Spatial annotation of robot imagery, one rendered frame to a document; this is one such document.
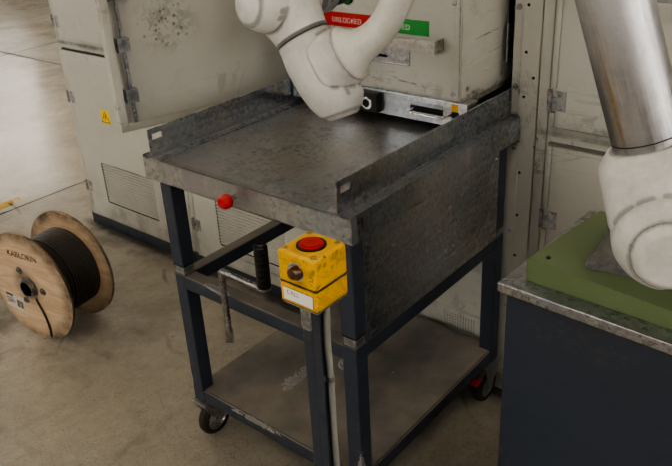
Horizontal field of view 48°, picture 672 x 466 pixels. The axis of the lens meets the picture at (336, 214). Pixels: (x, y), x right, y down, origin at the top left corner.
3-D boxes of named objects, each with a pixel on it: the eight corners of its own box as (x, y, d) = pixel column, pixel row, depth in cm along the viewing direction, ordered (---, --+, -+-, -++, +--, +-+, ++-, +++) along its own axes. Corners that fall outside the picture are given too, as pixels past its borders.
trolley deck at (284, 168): (352, 246, 143) (351, 218, 141) (146, 177, 180) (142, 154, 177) (519, 139, 190) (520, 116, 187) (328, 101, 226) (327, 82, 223)
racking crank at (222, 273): (222, 342, 179) (206, 228, 166) (231, 336, 181) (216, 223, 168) (272, 368, 169) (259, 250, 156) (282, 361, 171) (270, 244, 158)
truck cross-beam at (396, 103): (466, 130, 176) (467, 105, 173) (293, 96, 207) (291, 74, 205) (477, 124, 179) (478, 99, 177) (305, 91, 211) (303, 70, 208)
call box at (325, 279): (317, 317, 121) (313, 261, 116) (280, 301, 125) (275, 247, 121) (349, 294, 126) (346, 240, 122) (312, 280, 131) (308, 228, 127)
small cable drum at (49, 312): (126, 321, 269) (106, 220, 251) (80, 354, 252) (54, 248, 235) (49, 295, 288) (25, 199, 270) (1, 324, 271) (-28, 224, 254)
